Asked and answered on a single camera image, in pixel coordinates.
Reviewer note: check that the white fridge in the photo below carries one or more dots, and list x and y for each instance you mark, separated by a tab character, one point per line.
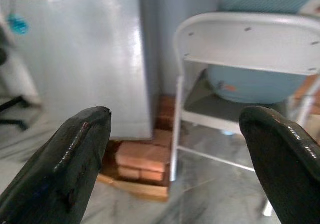
150	58

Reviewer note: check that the red brick stack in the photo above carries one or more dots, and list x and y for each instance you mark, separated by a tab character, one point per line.
142	159

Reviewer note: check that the light blue plastic basin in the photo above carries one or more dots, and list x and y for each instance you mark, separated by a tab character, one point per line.
250	86

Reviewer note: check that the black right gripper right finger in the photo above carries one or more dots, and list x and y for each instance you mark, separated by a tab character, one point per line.
287	174

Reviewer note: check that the blue fridge magnet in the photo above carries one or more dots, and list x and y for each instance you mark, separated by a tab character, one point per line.
17	23

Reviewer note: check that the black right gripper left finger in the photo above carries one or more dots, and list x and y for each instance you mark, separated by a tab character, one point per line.
62	174

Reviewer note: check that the white folding chair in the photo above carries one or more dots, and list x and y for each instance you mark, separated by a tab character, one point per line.
237	41

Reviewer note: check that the light wooden board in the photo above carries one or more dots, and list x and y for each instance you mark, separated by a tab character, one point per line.
150	192

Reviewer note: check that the black office chair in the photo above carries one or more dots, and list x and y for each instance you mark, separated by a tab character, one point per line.
15	125

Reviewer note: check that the white fridge door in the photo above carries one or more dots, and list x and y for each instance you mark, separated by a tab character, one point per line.
87	53

